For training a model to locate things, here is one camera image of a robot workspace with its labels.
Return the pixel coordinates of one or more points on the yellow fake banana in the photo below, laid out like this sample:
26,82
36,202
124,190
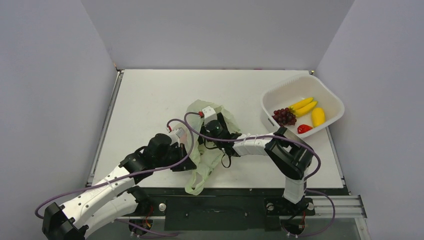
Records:
300,104
305,110

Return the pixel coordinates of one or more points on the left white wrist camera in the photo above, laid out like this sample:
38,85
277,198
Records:
178,135

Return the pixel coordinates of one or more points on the lower yellow fake banana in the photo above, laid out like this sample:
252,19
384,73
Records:
305,110

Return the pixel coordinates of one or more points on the purple fake grapes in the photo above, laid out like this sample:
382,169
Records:
284,117

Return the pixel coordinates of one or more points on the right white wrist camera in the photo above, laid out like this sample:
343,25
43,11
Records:
209,114

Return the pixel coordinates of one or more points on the upper yellow fake banana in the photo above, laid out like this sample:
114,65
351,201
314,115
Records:
300,104

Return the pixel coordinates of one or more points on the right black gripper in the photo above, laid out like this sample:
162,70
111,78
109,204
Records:
223,126

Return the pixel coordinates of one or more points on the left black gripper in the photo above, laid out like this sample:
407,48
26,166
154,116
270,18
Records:
187,164

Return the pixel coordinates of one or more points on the red fake strawberry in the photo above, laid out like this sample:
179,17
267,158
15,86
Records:
303,128

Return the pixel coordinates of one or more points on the yellow fake mango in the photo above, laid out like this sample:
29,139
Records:
318,117

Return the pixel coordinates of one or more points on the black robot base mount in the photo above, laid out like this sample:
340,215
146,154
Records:
218,209

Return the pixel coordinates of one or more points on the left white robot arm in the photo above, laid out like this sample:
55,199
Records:
118,194

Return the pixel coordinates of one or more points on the white plastic basket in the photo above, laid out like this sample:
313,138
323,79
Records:
293,90

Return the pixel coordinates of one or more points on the green plastic bag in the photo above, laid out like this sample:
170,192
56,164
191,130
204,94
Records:
203,156

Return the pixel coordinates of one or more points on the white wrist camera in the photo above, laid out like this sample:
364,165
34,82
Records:
209,114
178,135

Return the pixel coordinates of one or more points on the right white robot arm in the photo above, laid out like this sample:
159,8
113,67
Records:
290,154

